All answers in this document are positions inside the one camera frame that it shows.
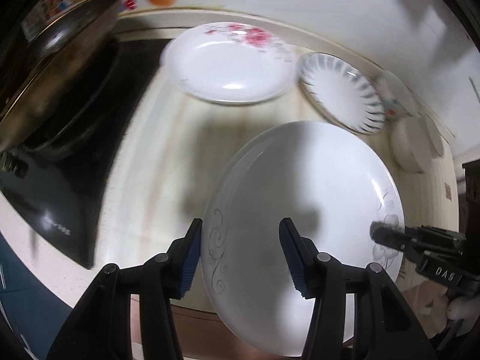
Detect white plate pink flowers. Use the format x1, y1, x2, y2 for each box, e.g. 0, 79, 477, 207
160, 22, 298, 106

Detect plain white bowl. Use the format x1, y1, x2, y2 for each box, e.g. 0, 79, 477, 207
390, 117, 433, 174

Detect white bowl red blue dots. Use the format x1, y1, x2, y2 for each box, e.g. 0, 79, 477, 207
373, 70, 418, 119

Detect brown label patch on mat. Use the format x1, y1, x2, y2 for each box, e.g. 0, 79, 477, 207
444, 183, 452, 201

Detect white gloved hand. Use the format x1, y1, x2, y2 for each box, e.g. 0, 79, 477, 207
420, 293, 475, 323

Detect large white plate grey swirls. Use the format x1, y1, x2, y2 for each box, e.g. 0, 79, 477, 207
201, 121, 404, 357

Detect black induction cooktop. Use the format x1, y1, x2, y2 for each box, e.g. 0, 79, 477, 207
1, 38, 168, 269

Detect white plate blue-grey rim stripes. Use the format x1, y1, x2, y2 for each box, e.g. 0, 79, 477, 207
298, 52, 386, 135

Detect striped table mat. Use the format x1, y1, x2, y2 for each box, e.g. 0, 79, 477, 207
88, 9, 461, 331

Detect white bowl dark rim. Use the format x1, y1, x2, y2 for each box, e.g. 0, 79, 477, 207
422, 114, 444, 158

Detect black frying pan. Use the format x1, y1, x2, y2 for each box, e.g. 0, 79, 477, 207
1, 0, 121, 151

